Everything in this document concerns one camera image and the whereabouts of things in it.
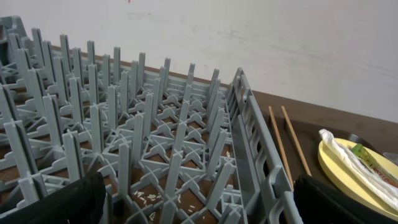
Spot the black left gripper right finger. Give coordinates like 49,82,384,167
294,174,397,224

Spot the green snack wrapper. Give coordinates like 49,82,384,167
351,144,397,187

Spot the grey plastic dish rack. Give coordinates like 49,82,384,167
1,16,302,223

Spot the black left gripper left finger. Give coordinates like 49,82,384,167
1,172,106,224

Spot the yellow plastic plate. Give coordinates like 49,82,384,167
318,141,397,221

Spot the dark brown serving tray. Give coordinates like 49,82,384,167
274,116,397,189

